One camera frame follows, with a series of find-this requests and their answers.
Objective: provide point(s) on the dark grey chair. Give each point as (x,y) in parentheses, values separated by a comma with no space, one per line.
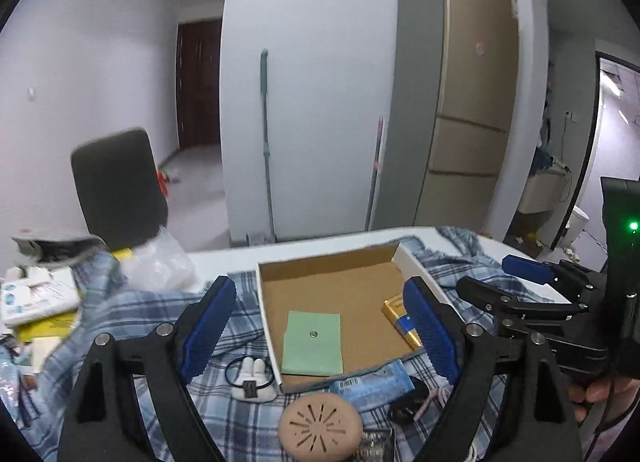
(120,187)

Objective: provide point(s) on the yellow packet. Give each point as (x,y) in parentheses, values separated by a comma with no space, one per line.
(50,324)

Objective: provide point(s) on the green sticky note pad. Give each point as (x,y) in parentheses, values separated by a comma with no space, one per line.
(312,357)

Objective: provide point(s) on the blue plaid cloth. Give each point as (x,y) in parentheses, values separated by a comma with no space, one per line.
(150,302)

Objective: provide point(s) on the cardboard box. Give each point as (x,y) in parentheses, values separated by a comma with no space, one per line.
(350,287)

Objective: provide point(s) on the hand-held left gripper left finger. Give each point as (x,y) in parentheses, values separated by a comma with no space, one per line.
(210,327)

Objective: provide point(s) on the pink pen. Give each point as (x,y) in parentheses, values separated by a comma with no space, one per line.
(432,402)

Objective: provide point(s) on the clear plastic bag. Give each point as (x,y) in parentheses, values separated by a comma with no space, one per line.
(160,262)

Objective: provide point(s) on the beige round slotted disc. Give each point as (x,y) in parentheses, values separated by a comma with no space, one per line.
(320,427)

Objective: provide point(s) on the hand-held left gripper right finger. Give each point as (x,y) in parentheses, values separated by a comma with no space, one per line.
(430,332)

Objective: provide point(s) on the grey bag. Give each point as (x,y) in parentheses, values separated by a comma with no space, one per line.
(50,247)

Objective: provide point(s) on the person's right hand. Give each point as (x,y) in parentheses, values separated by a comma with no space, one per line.
(595,392)

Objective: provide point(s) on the gold cigarette pack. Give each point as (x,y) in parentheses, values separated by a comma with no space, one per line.
(395,314)

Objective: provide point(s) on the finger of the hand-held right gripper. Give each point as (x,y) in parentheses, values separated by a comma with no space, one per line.
(525,268)
(495,294)

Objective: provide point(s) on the beige block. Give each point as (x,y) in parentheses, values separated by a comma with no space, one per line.
(47,354)

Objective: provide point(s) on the blue towel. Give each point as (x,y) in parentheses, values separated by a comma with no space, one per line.
(541,161)

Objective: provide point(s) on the gold refrigerator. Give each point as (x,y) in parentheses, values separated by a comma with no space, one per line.
(465,92)

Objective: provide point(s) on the red plastic bag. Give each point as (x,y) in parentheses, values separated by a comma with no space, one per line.
(162,184)

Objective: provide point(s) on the beige sink cabinet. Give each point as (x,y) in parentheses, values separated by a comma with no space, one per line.
(542,192)

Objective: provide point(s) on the small black box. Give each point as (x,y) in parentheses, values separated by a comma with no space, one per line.
(375,444)

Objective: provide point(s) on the blue tissue pack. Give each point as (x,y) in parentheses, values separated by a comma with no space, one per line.
(372,384)

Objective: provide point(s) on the dark brown door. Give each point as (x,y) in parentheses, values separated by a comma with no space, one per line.
(200,87)

